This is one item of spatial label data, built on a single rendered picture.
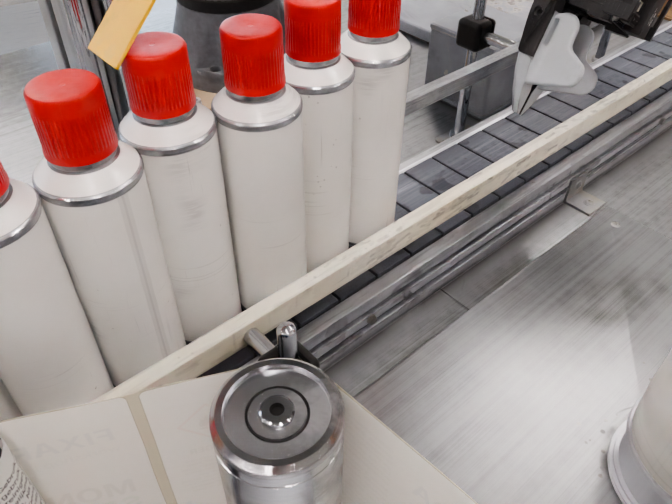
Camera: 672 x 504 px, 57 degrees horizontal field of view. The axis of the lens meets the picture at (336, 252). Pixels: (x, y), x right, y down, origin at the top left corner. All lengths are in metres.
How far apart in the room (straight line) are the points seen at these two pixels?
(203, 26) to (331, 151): 0.35
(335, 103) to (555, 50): 0.26
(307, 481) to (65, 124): 0.19
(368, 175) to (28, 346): 0.25
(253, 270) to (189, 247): 0.06
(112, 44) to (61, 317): 0.14
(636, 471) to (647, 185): 0.41
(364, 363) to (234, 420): 0.31
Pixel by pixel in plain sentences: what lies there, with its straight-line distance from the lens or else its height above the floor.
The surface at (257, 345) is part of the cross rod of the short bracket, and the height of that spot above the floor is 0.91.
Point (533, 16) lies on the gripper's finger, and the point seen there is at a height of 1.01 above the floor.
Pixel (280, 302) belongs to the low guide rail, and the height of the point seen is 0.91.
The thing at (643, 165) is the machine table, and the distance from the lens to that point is 0.76.
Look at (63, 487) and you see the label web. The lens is 0.23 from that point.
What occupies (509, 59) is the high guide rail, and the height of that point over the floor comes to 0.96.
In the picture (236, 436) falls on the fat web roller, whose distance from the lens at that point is 0.18.
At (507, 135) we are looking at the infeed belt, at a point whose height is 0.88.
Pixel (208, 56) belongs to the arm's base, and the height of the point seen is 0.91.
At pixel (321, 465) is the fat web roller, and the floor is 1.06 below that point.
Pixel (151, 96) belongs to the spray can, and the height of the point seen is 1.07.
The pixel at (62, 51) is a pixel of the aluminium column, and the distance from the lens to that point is 0.48.
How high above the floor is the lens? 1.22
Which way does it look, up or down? 43 degrees down
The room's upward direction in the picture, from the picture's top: 1 degrees clockwise
